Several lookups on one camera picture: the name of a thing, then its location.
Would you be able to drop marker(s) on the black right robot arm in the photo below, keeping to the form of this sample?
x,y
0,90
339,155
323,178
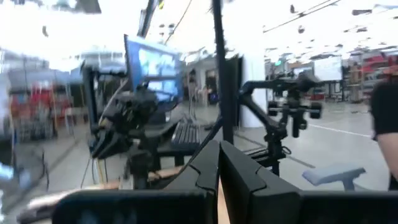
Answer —
x,y
140,168

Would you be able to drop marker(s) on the flat computer monitor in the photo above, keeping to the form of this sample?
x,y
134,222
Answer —
x,y
152,68

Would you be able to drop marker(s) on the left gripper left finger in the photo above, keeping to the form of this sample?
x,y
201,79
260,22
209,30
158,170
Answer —
x,y
205,174

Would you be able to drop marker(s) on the black computer keyboard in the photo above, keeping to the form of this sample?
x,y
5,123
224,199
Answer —
x,y
186,135

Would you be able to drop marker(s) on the grey chair armrest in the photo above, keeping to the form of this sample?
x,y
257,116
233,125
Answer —
x,y
332,174

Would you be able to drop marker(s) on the wall display screen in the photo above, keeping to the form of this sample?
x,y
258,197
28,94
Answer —
x,y
328,68

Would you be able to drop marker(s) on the black vertical pole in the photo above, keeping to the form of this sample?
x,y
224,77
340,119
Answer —
x,y
221,77

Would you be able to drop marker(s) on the person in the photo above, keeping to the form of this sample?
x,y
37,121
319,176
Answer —
x,y
385,109

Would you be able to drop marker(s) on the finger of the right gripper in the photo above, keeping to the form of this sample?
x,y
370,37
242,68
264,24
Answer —
x,y
102,144
119,144

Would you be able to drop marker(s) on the white square pillar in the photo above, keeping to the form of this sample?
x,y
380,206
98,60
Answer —
x,y
255,109

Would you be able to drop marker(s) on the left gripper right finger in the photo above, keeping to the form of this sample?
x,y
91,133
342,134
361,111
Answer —
x,y
248,196

